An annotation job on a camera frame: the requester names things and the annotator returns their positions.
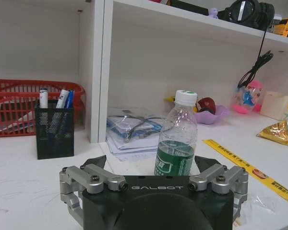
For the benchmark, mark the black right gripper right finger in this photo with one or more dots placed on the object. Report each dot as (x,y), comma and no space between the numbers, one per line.
(220,176)

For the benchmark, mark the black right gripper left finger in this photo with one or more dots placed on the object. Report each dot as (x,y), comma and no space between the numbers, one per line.
(86,176)

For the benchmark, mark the yellow paper strip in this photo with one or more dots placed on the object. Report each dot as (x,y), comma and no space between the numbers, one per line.
(252,167)

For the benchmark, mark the black mesh pen holder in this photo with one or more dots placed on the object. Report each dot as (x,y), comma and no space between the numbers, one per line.
(55,134)

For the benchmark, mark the clear green-label water bottle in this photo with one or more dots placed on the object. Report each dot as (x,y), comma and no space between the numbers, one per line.
(178,134)

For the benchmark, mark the purple flower-shaped dish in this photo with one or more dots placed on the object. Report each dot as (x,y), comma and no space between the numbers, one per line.
(212,116)

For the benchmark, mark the clear document bag with papers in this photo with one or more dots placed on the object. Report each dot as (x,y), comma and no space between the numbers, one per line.
(132,131)

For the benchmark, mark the gold triangular snack packet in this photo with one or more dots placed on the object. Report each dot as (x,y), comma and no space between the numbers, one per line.
(277,133)

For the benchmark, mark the dark red round object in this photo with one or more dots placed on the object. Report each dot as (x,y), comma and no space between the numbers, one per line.
(206,104)

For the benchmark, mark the blue pen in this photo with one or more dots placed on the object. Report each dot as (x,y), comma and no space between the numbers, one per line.
(69,99)

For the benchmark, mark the pink cartoon water bottle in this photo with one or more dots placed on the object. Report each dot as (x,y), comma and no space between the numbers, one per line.
(248,97)

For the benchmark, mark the white marker pen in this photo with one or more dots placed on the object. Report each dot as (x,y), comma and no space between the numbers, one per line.
(43,98)

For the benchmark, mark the cream paper box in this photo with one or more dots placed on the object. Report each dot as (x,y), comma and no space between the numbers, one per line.
(276,105)

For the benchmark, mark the yellow toy piece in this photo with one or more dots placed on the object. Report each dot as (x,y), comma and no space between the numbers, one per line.
(170,98)

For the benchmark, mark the red plastic basket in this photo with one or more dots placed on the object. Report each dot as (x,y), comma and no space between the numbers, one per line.
(19,107)

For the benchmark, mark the white shelf unit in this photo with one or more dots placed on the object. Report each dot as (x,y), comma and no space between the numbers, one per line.
(158,60)

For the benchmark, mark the yellow toy truck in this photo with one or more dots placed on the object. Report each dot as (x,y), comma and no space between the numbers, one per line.
(285,27)

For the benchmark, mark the small purple figurine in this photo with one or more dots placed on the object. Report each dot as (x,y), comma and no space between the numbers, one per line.
(213,12)

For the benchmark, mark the black headphones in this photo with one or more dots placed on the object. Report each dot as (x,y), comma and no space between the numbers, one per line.
(247,12)

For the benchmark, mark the black box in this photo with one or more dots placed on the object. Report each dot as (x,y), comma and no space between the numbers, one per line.
(189,6)

